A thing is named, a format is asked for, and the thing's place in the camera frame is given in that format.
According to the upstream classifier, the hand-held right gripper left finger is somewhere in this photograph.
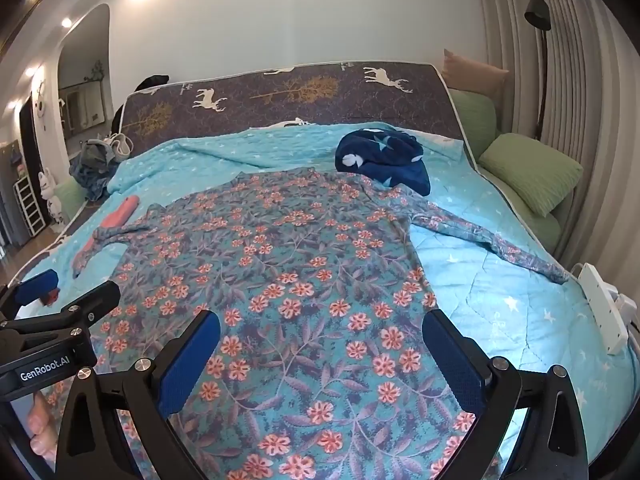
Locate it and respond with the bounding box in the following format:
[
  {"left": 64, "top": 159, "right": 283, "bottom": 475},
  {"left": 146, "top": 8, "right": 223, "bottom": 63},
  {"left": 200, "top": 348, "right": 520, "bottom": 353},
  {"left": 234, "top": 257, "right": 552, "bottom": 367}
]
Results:
[{"left": 55, "top": 309, "right": 222, "bottom": 480}]

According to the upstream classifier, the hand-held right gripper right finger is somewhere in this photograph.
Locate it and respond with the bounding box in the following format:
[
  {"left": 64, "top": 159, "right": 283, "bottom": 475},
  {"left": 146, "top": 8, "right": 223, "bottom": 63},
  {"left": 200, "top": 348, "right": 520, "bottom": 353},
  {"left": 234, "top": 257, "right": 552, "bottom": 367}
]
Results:
[{"left": 422, "top": 309, "right": 592, "bottom": 480}]

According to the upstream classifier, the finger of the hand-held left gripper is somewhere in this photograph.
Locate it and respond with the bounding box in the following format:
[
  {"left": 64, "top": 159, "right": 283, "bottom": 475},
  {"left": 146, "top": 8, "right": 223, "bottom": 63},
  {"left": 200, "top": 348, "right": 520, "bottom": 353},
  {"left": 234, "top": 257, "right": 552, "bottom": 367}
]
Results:
[
  {"left": 0, "top": 280, "right": 121, "bottom": 337},
  {"left": 0, "top": 268, "right": 60, "bottom": 322}
]

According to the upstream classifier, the floral long-sleeved shirt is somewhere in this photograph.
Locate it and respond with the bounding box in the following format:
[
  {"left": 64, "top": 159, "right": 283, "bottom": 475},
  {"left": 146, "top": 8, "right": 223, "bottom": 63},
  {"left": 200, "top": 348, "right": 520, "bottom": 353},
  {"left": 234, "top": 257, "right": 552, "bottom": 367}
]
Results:
[{"left": 72, "top": 167, "right": 571, "bottom": 480}]

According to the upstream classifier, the grey blue clothes pile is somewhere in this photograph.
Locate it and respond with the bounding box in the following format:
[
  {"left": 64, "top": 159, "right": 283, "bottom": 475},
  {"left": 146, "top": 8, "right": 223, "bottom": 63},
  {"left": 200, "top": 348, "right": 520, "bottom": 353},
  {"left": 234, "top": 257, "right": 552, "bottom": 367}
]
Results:
[{"left": 69, "top": 140, "right": 121, "bottom": 202}]

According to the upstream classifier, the person's left hand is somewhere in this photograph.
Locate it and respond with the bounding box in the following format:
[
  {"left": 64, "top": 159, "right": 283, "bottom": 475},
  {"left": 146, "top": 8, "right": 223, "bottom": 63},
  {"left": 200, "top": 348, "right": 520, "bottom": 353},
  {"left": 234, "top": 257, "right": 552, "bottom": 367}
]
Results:
[{"left": 26, "top": 392, "right": 65, "bottom": 457}]

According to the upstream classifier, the white shelf rack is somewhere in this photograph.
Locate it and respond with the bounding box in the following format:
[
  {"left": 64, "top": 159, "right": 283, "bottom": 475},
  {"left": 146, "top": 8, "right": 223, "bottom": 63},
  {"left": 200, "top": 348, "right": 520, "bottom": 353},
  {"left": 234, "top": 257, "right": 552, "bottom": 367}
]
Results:
[{"left": 12, "top": 177, "right": 44, "bottom": 235}]

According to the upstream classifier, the coral folded cloth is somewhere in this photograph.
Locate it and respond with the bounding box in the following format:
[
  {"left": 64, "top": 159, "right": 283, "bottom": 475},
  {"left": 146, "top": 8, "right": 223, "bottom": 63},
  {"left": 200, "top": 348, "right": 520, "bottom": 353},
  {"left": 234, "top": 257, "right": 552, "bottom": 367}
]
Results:
[{"left": 70, "top": 196, "right": 141, "bottom": 273}]

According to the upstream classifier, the light blue star blanket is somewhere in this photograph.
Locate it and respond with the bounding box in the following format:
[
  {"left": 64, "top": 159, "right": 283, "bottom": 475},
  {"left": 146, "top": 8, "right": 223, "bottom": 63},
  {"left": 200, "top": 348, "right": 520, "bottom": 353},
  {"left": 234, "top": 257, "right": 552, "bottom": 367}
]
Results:
[{"left": 10, "top": 122, "right": 640, "bottom": 467}]

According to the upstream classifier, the white power strip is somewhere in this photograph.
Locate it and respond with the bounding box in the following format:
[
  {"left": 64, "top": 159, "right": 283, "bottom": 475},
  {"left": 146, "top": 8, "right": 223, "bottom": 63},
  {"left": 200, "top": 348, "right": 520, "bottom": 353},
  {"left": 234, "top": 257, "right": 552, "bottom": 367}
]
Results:
[{"left": 577, "top": 262, "right": 632, "bottom": 356}]

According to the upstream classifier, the white bag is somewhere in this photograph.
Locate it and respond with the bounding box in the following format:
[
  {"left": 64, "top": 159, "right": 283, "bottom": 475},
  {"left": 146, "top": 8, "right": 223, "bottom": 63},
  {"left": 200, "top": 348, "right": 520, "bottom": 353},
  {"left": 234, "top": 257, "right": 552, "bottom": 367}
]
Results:
[{"left": 102, "top": 132, "right": 134, "bottom": 162}]

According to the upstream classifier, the green bed sheet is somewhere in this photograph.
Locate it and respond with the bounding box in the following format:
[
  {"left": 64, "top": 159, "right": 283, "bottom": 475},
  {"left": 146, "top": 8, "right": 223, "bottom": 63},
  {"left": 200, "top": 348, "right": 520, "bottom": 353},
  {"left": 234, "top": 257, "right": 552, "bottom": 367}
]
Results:
[{"left": 514, "top": 199, "right": 563, "bottom": 253}]

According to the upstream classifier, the white plug adapter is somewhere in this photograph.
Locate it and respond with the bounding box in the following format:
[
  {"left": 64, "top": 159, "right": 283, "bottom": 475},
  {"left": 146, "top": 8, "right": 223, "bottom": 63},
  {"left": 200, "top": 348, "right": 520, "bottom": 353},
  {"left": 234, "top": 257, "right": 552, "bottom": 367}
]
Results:
[{"left": 607, "top": 293, "right": 640, "bottom": 335}]

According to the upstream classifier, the green pillow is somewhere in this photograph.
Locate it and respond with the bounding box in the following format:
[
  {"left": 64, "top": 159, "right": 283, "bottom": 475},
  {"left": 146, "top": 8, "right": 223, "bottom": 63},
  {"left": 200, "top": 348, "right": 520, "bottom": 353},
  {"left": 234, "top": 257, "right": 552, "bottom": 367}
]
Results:
[
  {"left": 477, "top": 132, "right": 584, "bottom": 217},
  {"left": 447, "top": 89, "right": 501, "bottom": 159}
]

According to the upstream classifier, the navy blue fleece garment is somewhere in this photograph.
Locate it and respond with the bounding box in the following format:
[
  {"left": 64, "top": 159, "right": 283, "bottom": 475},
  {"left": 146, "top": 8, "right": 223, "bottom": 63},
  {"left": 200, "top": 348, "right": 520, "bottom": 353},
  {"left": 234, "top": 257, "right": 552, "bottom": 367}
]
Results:
[{"left": 335, "top": 129, "right": 432, "bottom": 197}]

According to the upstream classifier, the dark deer print mattress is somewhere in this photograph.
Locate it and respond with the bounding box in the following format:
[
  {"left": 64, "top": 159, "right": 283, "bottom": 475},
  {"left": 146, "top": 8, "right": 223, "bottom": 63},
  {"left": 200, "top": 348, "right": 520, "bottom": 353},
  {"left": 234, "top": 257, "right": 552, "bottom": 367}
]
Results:
[{"left": 120, "top": 62, "right": 469, "bottom": 144}]

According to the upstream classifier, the pink pillow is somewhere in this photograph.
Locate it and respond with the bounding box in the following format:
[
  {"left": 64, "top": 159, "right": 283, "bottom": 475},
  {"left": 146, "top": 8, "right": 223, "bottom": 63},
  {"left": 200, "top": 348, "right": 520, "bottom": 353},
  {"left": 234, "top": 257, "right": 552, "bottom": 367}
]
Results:
[{"left": 442, "top": 49, "right": 510, "bottom": 94}]

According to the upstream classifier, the beige pleated curtain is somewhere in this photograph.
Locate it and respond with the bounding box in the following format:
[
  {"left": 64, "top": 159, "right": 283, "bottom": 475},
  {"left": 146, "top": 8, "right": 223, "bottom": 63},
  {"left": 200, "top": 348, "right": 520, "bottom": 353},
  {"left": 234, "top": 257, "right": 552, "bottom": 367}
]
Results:
[{"left": 472, "top": 0, "right": 640, "bottom": 292}]

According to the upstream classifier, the black floor lamp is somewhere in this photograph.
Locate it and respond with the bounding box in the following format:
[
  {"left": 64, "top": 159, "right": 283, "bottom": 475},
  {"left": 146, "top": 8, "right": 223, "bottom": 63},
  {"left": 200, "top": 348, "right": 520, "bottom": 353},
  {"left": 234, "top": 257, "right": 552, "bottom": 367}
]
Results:
[{"left": 523, "top": 0, "right": 552, "bottom": 142}]

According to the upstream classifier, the framed wall mirror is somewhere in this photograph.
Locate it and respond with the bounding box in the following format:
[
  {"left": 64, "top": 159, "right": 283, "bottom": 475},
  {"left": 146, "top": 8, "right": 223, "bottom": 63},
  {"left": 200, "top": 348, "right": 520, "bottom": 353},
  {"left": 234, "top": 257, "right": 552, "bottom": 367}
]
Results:
[{"left": 58, "top": 80, "right": 106, "bottom": 129}]

